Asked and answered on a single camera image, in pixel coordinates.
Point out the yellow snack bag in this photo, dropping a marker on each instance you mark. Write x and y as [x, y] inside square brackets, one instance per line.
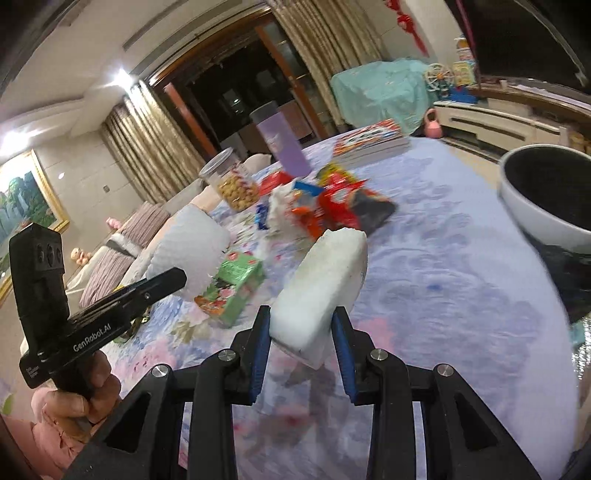
[330, 171]

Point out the white round trash bin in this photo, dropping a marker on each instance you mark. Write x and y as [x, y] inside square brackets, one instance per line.
[546, 189]

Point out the teal cloth covered furniture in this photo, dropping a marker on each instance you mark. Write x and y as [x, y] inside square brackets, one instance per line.
[383, 90]

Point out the floral blue tablecloth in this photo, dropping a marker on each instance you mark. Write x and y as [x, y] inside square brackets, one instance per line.
[451, 279]

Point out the red snack wrapper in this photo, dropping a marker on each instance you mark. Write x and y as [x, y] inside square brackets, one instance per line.
[339, 203]

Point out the white tv cabinet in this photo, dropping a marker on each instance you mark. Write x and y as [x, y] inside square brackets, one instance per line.
[492, 132]

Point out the white foam block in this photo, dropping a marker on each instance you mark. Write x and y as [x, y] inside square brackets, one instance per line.
[331, 275]

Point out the purple tumbler cup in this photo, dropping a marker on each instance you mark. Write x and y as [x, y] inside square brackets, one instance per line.
[280, 139]

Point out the left hand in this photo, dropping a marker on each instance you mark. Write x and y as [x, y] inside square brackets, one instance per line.
[79, 416]

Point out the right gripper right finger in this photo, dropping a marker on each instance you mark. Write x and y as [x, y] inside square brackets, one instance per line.
[375, 377]

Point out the framed landscape painting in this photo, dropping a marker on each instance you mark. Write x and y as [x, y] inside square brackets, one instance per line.
[26, 197]

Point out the green printed carton box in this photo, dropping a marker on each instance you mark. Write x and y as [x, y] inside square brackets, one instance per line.
[236, 280]

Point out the striped brown curtain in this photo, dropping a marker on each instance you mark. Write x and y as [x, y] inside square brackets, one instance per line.
[149, 147]

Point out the ferris wheel toy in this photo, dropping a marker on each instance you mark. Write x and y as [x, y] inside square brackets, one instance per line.
[439, 80]

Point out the stack of children's books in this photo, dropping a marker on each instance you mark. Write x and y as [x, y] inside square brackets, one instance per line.
[370, 144]

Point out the clear plastic snack jar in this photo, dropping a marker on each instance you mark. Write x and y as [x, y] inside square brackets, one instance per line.
[230, 180]

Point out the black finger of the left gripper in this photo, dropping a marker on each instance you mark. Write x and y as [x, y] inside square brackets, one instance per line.
[149, 291]

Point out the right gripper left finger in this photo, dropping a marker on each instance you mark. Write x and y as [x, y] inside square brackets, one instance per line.
[232, 376]

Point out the black television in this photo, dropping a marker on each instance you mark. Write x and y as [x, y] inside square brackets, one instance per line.
[542, 40]

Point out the beige sofa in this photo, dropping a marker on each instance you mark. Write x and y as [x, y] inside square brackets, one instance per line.
[120, 261]

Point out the pink kettlebell toy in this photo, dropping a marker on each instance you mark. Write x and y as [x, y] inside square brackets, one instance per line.
[432, 126]

